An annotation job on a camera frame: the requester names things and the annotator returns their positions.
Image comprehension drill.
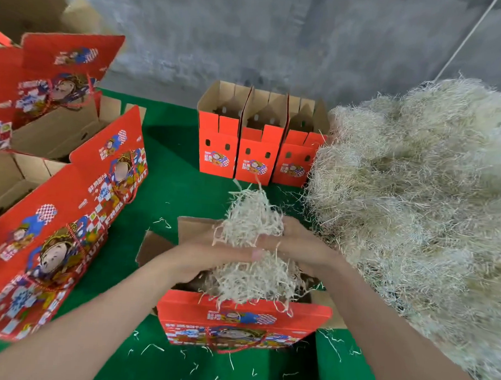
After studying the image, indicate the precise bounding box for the person's left hand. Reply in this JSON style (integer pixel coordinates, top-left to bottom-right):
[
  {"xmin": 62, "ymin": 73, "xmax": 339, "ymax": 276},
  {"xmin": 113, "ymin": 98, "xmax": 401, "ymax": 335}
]
[{"xmin": 157, "ymin": 225, "xmax": 267, "ymax": 291}]

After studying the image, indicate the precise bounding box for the person's right hand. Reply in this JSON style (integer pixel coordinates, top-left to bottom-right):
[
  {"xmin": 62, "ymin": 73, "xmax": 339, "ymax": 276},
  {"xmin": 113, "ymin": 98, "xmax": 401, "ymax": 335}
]
[{"xmin": 253, "ymin": 213, "xmax": 351, "ymax": 284}]

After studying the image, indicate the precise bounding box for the small straw filler clump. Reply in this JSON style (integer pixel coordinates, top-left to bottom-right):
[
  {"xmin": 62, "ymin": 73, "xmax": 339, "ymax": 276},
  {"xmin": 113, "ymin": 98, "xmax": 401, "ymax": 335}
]
[{"xmin": 197, "ymin": 181, "xmax": 311, "ymax": 311}]

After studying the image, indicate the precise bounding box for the red cardboard box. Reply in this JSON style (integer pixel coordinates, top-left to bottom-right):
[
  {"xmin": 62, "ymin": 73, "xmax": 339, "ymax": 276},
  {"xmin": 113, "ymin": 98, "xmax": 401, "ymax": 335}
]
[
  {"xmin": 193, "ymin": 78, "xmax": 253, "ymax": 181},
  {"xmin": 271, "ymin": 94, "xmax": 332, "ymax": 191},
  {"xmin": 131, "ymin": 213, "xmax": 352, "ymax": 359},
  {"xmin": 233, "ymin": 87, "xmax": 291, "ymax": 188}
]

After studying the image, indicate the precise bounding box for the pile of wood wool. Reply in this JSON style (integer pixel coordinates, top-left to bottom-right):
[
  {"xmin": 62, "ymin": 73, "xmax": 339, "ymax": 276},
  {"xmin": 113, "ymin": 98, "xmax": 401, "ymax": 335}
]
[{"xmin": 296, "ymin": 70, "xmax": 501, "ymax": 380}]

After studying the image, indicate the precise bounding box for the group of red boxes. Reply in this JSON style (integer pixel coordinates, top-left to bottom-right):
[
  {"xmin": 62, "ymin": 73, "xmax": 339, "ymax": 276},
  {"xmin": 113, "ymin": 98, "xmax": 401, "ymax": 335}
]
[{"xmin": 0, "ymin": 0, "xmax": 158, "ymax": 348}]

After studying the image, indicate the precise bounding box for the person's right forearm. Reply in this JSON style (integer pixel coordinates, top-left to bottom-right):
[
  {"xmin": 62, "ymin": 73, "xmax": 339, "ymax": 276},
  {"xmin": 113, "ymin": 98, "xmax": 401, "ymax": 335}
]
[{"xmin": 317, "ymin": 257, "xmax": 501, "ymax": 380}]

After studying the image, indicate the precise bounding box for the person's left forearm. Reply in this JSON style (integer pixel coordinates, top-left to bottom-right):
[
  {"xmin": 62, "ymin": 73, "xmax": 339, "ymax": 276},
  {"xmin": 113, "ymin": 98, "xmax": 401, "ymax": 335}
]
[{"xmin": 0, "ymin": 247, "xmax": 182, "ymax": 380}]

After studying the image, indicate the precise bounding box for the white pole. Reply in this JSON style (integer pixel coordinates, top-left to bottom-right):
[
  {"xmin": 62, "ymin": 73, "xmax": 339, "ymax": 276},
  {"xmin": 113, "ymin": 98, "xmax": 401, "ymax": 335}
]
[{"xmin": 433, "ymin": 0, "xmax": 499, "ymax": 85}]

